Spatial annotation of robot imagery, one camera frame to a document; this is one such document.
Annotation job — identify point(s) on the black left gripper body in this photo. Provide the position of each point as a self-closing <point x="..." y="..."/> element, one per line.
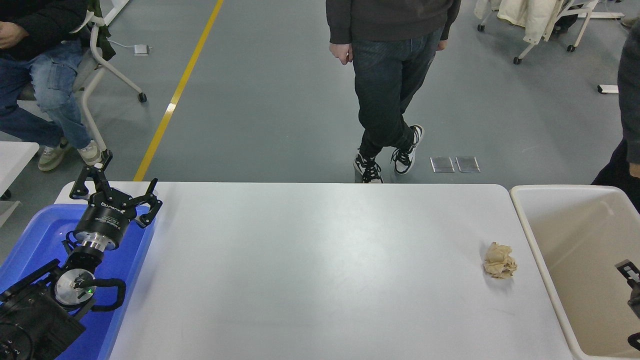
<point x="107" y="217"/>

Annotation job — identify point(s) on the tan paper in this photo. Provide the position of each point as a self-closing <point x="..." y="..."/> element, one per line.
<point x="499" y="261"/>

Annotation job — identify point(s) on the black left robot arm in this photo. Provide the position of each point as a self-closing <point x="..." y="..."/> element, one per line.
<point x="30" y="325"/>

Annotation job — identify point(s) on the person's hand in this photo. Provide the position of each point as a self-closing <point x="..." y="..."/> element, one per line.
<point x="635" y="170"/>
<point x="12" y="35"/>

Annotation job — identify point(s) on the person's right hand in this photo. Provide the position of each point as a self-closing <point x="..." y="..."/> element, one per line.
<point x="341" y="52"/>

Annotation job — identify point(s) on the person's left hand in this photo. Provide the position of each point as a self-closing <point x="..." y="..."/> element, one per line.
<point x="441" y="45"/>

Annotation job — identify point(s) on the large pale bin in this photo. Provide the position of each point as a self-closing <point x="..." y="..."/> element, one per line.
<point x="575" y="250"/>

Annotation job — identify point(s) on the blue plastic tray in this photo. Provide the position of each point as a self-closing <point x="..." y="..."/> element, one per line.
<point x="45" y="235"/>

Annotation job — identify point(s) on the white side table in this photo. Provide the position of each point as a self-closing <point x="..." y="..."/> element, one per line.
<point x="15" y="160"/>

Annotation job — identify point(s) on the person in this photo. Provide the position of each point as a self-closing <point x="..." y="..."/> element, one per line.
<point x="630" y="100"/>
<point x="632" y="22"/>
<point x="50" y="95"/>
<point x="385" y="75"/>

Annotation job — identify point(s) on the white wheeled chair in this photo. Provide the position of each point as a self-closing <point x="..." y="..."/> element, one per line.
<point x="92" y="75"/>
<point x="582" y="25"/>

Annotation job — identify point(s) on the white power adapter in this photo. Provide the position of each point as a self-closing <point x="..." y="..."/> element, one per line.
<point x="141" y="49"/>

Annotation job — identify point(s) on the dark green jacket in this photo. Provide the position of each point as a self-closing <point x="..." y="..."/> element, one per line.
<point x="102" y="40"/>

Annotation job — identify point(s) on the white floor bar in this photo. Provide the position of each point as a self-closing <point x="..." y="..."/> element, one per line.
<point x="607" y="89"/>

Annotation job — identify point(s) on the silver floor plate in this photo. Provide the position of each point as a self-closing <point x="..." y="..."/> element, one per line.
<point x="467" y="164"/>
<point x="442" y="164"/>

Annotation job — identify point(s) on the white table base bar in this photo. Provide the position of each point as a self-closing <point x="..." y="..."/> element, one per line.
<point x="607" y="15"/>

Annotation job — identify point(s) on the cream coat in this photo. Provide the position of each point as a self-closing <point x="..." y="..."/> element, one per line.
<point x="530" y="15"/>

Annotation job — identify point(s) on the white table leg frame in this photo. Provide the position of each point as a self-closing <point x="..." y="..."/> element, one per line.
<point x="116" y="10"/>

